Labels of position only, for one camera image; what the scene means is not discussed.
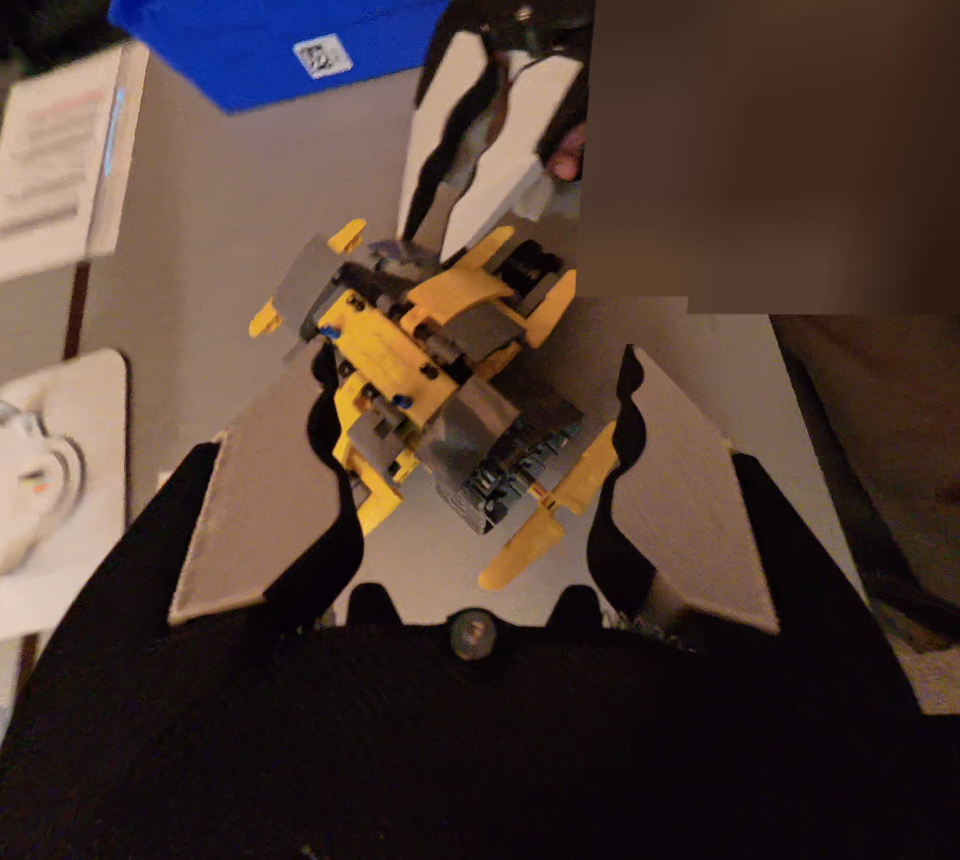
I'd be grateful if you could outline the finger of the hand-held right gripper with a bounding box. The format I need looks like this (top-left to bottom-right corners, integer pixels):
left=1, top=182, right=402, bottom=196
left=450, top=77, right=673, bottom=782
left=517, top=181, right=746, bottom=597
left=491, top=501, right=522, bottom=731
left=396, top=31, right=500, bottom=242
left=441, top=53, right=585, bottom=263

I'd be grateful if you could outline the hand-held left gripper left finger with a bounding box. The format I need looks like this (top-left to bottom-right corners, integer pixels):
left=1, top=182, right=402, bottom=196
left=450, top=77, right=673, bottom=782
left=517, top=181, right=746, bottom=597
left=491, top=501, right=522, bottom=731
left=167, top=341, right=366, bottom=627

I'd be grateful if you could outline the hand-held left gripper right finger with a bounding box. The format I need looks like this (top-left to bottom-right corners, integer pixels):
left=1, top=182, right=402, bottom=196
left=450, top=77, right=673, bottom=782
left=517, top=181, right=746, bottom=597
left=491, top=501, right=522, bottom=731
left=586, top=342, right=783, bottom=636

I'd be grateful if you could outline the yellow black toy tracked vehicle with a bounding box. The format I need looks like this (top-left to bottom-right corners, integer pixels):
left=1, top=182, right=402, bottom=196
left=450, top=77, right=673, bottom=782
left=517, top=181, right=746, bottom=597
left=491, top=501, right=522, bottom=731
left=247, top=218, right=620, bottom=591

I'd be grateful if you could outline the person's right hand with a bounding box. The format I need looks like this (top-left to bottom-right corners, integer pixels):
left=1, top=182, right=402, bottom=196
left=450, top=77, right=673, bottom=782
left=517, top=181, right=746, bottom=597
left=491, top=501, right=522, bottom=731
left=543, top=121, right=588, bottom=184

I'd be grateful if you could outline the white book stand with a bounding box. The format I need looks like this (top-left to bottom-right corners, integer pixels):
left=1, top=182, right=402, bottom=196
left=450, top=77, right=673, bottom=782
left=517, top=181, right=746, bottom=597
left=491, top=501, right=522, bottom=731
left=0, top=348, right=130, bottom=640

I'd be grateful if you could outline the person's brown clothing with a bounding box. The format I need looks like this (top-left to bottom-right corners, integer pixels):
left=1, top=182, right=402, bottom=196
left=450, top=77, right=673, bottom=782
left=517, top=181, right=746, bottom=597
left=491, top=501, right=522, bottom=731
left=772, top=316, right=960, bottom=715

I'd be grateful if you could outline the printed paper sheet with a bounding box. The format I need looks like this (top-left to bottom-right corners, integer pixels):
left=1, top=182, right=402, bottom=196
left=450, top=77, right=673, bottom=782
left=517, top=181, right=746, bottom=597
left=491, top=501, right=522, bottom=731
left=0, top=42, right=151, bottom=284

